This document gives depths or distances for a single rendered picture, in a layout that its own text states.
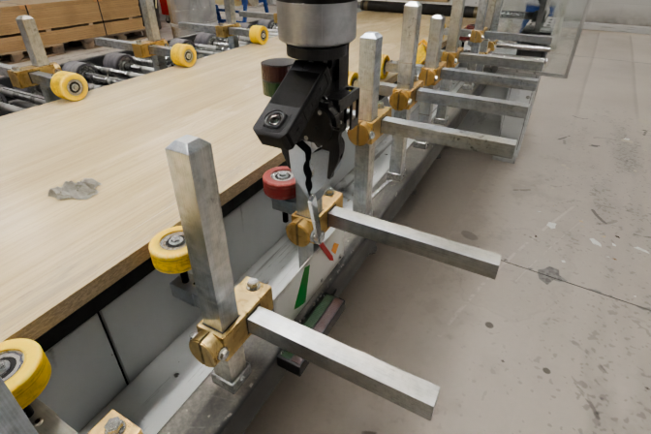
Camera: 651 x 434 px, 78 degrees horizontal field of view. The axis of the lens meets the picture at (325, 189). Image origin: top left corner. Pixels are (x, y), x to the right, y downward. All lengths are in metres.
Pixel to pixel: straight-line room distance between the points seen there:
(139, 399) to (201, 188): 0.48
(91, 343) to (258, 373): 0.26
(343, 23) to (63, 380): 0.64
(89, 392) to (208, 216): 0.43
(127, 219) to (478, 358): 1.33
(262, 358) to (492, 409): 1.01
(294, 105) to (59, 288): 0.40
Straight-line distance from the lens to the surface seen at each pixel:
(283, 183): 0.77
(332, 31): 0.46
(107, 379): 0.84
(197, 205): 0.48
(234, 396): 0.71
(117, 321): 0.78
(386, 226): 0.74
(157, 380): 0.86
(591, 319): 2.03
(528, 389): 1.68
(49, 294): 0.66
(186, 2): 4.59
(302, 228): 0.72
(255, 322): 0.63
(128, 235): 0.71
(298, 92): 0.46
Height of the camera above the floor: 1.29
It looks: 31 degrees down
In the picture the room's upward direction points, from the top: straight up
